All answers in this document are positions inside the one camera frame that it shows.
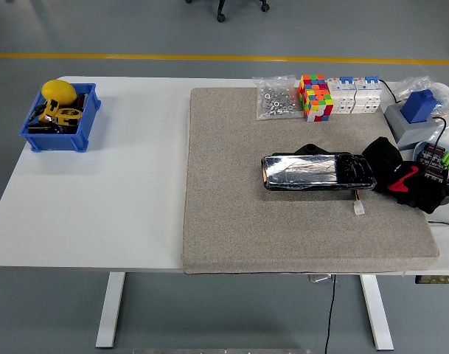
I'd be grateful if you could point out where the blue plastic block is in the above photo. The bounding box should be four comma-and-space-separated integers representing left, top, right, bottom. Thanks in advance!
400, 89, 439, 125

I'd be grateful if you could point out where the multicoloured cube puzzle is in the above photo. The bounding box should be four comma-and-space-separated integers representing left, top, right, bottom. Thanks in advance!
296, 74, 335, 123

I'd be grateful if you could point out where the black rag with red tag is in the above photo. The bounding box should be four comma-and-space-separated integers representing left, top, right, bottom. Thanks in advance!
361, 136, 449, 215

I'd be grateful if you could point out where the light blue plastic bowl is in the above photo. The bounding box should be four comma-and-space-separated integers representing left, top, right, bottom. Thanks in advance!
411, 141, 449, 191

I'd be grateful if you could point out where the black hanging cable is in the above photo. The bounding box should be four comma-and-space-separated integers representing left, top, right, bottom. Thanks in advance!
323, 274, 338, 354

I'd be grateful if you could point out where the thin black cable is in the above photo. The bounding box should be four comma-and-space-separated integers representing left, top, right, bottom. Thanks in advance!
377, 79, 448, 148

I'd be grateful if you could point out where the white circuit breaker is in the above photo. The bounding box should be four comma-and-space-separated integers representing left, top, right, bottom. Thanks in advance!
354, 75, 383, 114
326, 76, 358, 115

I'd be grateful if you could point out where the black panel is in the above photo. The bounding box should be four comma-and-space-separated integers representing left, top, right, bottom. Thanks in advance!
260, 142, 378, 192

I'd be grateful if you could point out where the white wire connector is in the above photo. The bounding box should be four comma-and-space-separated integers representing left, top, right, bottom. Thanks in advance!
352, 190, 366, 217

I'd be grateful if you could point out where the blue plastic bin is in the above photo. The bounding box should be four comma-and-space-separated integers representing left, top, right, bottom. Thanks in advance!
18, 83, 102, 153

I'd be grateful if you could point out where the grey-brown felt mat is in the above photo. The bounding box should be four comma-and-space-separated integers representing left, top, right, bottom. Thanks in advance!
182, 86, 440, 276

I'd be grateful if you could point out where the white table leg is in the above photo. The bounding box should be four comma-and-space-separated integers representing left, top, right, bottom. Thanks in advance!
94, 271, 126, 350
358, 274, 394, 351

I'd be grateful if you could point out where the yellow tape measure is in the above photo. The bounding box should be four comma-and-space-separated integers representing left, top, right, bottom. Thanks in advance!
38, 98, 83, 126

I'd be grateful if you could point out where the crumpled clear plastic bag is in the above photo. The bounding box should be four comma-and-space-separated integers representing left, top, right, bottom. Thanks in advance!
395, 75, 449, 122

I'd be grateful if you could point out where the table height control panel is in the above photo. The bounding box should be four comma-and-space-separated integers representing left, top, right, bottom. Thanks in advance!
414, 274, 449, 285

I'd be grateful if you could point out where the black office chair base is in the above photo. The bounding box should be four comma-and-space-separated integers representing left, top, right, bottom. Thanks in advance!
185, 0, 271, 24

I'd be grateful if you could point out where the clear bag of metal nuts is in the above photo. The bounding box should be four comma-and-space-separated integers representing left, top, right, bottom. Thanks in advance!
252, 75, 302, 122

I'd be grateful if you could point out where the yellow lemon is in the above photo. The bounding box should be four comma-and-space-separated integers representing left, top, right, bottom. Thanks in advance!
41, 79, 78, 106

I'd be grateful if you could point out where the grey plastic base block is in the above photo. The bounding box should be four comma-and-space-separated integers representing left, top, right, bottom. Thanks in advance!
383, 103, 446, 151

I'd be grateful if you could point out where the metal bracket under table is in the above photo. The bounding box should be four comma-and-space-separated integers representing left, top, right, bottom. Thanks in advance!
307, 273, 338, 284

